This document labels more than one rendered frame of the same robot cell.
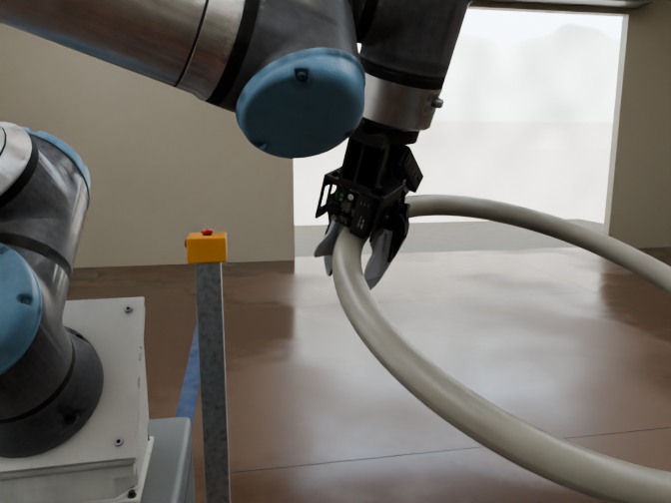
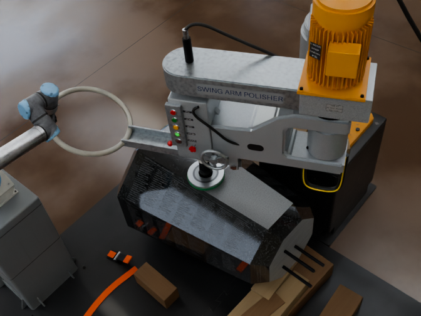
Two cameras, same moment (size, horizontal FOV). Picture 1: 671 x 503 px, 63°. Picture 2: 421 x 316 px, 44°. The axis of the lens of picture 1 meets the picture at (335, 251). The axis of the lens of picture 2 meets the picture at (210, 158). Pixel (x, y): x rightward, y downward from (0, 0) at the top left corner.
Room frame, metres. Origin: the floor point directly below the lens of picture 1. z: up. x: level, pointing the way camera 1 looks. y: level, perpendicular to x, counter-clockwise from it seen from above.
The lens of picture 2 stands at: (-1.62, 0.46, 3.21)
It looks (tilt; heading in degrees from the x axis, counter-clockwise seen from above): 49 degrees down; 326
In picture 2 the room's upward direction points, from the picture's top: 7 degrees counter-clockwise
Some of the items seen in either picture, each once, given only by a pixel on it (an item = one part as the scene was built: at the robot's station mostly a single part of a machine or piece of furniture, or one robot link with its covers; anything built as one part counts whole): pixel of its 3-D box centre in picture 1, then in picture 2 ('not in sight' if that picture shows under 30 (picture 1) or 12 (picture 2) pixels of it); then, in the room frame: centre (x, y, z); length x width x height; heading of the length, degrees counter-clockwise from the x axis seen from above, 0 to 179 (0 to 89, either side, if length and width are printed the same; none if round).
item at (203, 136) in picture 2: not in sight; (212, 120); (-0.05, -0.65, 1.32); 0.36 x 0.22 x 0.45; 34
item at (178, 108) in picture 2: not in sight; (176, 125); (0.01, -0.47, 1.37); 0.08 x 0.03 x 0.28; 34
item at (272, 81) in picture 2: not in sight; (264, 83); (-0.28, -0.80, 1.62); 0.96 x 0.25 x 0.17; 34
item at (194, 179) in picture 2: not in sight; (205, 173); (0.01, -0.61, 0.87); 0.21 x 0.21 x 0.01
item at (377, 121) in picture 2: not in sight; (318, 162); (-0.11, -1.47, 0.37); 0.66 x 0.66 x 0.74; 10
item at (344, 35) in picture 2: not in sight; (338, 40); (-0.54, -0.97, 1.90); 0.31 x 0.28 x 0.40; 124
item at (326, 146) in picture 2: not in sight; (327, 133); (-0.53, -0.98, 1.34); 0.19 x 0.19 x 0.20
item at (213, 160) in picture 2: not in sight; (215, 155); (-0.15, -0.57, 1.20); 0.15 x 0.10 x 0.15; 34
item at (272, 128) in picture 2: not in sight; (272, 133); (-0.32, -0.82, 1.30); 0.74 x 0.23 x 0.49; 34
